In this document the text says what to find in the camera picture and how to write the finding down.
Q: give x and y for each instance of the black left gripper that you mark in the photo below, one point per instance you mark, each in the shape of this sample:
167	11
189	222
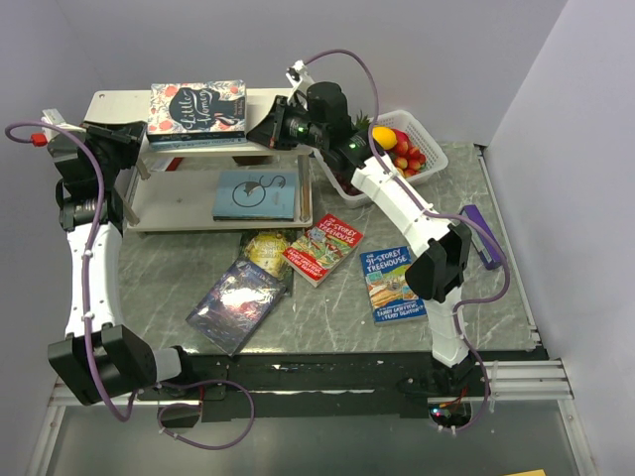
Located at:
128	137

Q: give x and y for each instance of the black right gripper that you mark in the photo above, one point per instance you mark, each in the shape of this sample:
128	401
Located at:
269	132

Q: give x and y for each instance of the light blue 143-Storey Treehouse book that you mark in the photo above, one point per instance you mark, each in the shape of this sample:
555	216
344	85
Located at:
193	144

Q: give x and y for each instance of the Little Women book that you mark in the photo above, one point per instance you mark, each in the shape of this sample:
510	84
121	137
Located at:
197	111

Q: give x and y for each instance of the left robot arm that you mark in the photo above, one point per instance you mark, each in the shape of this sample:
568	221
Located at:
99	355

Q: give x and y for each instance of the white two-tier shelf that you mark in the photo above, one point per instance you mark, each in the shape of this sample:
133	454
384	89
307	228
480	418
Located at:
175	190

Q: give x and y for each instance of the light blue book with swan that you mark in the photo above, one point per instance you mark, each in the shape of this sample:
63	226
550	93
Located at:
255	195

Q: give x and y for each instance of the dark grapes bunch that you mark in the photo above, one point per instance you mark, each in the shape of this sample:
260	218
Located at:
346	185

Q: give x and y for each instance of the toy pineapple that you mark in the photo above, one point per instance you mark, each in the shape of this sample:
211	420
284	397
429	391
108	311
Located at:
361	121

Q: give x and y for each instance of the Alice in Wonderland book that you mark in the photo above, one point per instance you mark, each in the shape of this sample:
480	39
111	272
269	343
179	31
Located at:
265	248

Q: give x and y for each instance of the yellow lemon top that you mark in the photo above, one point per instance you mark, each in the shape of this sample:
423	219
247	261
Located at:
385	137

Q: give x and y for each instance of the red 13-Storey Treehouse book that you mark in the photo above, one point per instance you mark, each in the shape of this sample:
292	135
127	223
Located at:
322	248

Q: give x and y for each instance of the red strawberries pile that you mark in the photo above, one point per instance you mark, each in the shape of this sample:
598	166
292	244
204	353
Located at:
406	156

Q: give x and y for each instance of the white plastic basket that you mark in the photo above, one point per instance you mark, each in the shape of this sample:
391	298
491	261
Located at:
406	122

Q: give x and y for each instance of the Robinson Crusoe book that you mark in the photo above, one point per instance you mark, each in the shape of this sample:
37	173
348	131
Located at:
235	306

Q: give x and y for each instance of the blue 91-Storey Treehouse book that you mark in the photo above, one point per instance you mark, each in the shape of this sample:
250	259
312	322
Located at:
392	300

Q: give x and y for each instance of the purple box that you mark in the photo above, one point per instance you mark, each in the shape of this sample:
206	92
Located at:
488	255

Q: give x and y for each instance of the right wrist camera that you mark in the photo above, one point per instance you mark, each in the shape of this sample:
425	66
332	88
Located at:
298	76

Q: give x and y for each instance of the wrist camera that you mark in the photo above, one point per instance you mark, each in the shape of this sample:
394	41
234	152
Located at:
53	117
298	76

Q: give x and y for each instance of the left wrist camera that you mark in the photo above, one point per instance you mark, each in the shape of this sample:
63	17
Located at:
53	117

